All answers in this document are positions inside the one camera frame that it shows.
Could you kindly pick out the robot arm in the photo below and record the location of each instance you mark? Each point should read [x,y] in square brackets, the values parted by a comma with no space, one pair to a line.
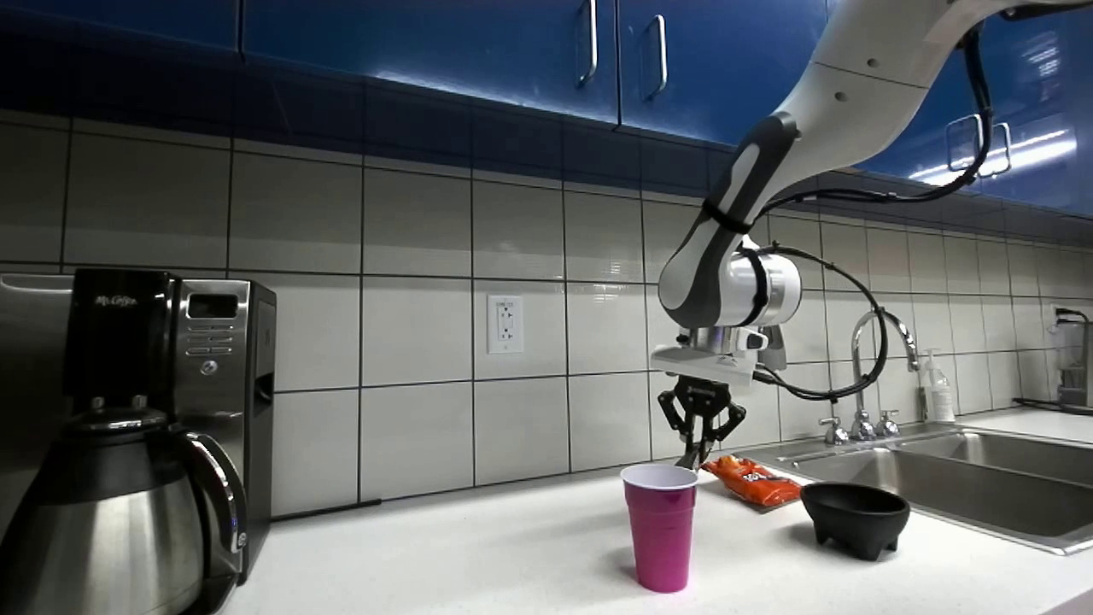
[854,102]

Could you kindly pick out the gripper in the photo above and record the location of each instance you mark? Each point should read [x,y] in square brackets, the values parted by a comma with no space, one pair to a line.
[702,397]

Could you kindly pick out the dark countertop appliance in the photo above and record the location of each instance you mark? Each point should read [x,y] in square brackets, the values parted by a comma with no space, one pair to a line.
[1072,359]

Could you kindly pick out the clear soap pump bottle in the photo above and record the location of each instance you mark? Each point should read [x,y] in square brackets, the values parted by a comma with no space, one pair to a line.
[939,397]

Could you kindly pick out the steel coffee carafe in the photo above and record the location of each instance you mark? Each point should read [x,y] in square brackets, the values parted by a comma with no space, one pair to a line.
[111,530]

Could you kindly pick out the black steel coffee maker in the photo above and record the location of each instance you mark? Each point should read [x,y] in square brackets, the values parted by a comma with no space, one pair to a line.
[218,376]

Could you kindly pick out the steel sink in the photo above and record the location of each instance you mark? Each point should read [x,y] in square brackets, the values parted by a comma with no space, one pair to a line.
[956,487]

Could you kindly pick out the black footed bowl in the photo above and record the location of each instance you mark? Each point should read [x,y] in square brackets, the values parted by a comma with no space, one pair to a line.
[856,511]

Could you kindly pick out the pink plastic cup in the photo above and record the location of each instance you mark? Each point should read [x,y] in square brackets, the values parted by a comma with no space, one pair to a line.
[659,530]

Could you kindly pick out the white wall socket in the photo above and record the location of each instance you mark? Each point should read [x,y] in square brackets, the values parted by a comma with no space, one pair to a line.
[505,325]

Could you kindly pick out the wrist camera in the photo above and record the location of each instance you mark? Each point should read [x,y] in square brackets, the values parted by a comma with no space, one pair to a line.
[704,363]

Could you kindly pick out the silver appliance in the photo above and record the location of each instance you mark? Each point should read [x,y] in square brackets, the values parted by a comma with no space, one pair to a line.
[30,359]

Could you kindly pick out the chrome tap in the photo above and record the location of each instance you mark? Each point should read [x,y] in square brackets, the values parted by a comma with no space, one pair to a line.
[861,376]

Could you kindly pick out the blue wall cabinet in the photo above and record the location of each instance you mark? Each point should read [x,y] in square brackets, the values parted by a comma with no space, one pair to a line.
[427,51]

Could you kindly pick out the blue cabinet door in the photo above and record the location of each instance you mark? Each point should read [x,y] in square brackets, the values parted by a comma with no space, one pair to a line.
[726,68]
[410,38]
[111,17]
[1046,94]

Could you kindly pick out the orange snack packet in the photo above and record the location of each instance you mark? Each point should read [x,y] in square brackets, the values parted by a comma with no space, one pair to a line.
[753,481]

